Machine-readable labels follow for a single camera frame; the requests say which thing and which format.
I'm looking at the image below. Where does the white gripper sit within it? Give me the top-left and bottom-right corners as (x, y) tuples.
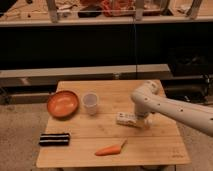
(134, 104), (150, 129)

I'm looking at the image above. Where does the orange bowl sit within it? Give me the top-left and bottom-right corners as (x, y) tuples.
(47, 90), (79, 118)

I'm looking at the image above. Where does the black item on shelf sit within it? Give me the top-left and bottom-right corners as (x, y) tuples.
(78, 5), (102, 18)

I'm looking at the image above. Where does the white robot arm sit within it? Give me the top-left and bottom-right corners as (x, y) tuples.
(131, 80), (213, 137)

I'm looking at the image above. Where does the thin vertical cable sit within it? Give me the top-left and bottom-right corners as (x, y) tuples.
(132, 15), (139, 80)

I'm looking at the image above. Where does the white labelled plastic bottle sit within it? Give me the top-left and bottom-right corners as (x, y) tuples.
(116, 112), (139, 128)

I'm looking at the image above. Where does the orange carrot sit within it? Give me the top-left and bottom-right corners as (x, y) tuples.
(95, 140), (127, 156)

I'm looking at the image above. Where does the clear plastic cup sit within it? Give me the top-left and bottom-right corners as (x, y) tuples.
(82, 92), (98, 115)

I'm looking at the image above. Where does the red item on shelf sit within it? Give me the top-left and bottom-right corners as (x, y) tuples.
(101, 0), (135, 17)

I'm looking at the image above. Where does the black white striped cloth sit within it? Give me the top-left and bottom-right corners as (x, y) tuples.
(39, 133), (70, 146)

